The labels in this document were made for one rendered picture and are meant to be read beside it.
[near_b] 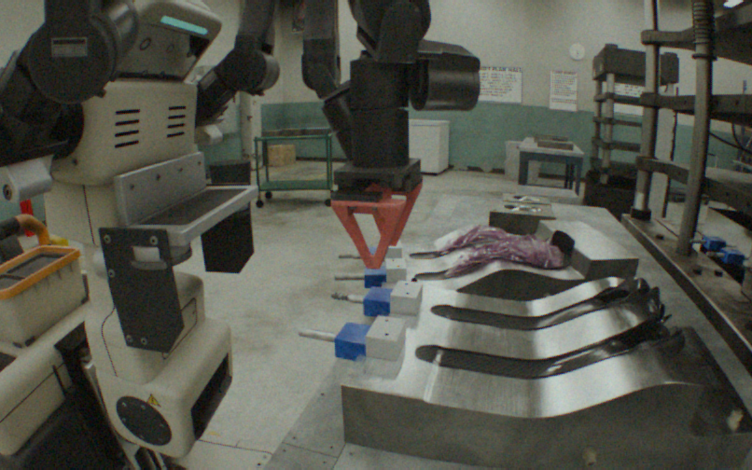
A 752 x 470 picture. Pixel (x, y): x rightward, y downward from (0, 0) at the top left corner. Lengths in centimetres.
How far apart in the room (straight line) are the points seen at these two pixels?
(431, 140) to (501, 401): 661
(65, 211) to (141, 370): 25
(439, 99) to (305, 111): 858
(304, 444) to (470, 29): 759
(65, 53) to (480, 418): 49
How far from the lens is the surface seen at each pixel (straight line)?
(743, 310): 111
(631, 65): 496
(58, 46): 35
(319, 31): 70
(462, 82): 41
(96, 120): 50
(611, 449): 47
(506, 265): 73
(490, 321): 58
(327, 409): 54
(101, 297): 65
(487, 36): 773
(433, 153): 696
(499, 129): 758
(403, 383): 43
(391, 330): 47
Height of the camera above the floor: 116
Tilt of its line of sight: 18 degrees down
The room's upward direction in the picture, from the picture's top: straight up
